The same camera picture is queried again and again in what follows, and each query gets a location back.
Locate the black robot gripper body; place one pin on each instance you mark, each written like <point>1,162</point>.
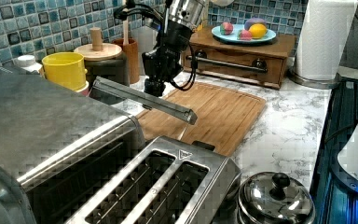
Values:
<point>161,64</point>

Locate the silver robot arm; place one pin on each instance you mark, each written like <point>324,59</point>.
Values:
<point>187,13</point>

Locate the stainless steel toaster oven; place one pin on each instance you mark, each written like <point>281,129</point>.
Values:
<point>57,149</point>

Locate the brown wooden utensil holder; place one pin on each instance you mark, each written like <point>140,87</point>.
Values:
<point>131,51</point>

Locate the dark canister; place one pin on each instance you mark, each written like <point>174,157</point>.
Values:
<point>115,69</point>

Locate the wooden lid with knob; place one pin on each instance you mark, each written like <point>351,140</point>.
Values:
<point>97,50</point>

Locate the red toy fruit left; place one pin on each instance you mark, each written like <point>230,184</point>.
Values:
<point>226,28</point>

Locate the red toy fruit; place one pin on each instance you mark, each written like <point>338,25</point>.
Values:
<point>226,28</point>
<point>244,35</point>

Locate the light blue plate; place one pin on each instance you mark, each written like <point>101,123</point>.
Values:
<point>233,37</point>

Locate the bamboo cutting board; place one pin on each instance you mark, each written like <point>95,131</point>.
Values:
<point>224,117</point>

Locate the red toy fruit front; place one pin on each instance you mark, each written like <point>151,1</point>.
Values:
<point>244,35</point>

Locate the yellow plastic container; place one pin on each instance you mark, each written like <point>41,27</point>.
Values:
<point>66,69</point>

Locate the yellow lemon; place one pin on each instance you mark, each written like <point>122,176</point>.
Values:
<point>258,30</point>

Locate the wooden drawer box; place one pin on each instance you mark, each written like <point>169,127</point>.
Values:
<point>262,64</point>

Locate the purple toy fruit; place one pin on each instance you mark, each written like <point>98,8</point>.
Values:
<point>253,21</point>

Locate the stainless steel two-slot toaster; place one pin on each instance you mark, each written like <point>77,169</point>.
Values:
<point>168,182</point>

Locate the white bottle cap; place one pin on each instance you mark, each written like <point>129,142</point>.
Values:
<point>28,63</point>

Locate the stainless steel pot lid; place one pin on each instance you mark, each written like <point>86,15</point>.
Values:
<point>274,198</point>

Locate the white paper towel roll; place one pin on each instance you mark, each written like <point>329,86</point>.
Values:
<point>322,40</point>

